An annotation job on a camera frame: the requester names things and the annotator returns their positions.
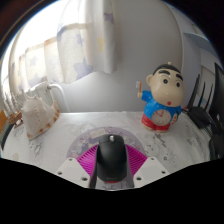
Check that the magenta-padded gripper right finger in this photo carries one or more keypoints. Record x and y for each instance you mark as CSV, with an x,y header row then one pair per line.
x,y
150,168

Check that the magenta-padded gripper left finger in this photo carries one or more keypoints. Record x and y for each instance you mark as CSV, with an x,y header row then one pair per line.
x,y
71,166

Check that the black computer mouse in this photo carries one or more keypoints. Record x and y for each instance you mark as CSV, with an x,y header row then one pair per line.
x,y
111,156

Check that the white printed tablecloth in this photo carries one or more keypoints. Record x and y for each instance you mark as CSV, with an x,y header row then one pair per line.
x,y
43,146

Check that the white knitted shell ornament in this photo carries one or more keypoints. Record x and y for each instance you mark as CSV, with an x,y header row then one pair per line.
x,y
38,115

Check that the cartoon boy clock figurine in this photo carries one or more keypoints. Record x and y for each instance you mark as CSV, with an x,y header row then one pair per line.
x,y
165,100

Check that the white star-print curtain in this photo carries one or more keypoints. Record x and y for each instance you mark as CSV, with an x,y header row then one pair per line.
x,y
80,46

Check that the white metal rail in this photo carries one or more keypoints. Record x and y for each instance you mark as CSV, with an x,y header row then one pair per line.
x,y
60,91

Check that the white wall shelf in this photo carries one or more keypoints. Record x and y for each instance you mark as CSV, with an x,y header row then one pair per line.
x,y
206,41

